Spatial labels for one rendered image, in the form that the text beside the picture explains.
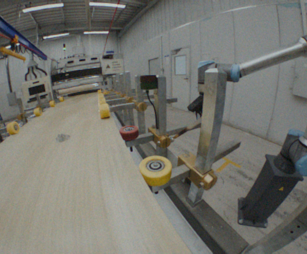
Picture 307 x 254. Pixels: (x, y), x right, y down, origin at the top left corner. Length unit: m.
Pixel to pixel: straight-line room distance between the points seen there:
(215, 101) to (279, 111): 2.75
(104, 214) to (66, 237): 0.08
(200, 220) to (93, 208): 0.33
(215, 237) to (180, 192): 0.21
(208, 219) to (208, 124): 0.32
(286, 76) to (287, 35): 0.80
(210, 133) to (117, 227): 0.25
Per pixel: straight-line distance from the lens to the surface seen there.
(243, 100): 3.11
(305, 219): 0.28
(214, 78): 0.26
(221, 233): 0.46
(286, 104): 2.95
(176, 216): 0.54
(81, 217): 0.26
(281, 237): 0.32
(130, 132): 0.47
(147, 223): 0.22
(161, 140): 0.49
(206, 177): 0.35
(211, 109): 0.27
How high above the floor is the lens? 1.10
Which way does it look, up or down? 23 degrees down
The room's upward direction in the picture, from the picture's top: 2 degrees counter-clockwise
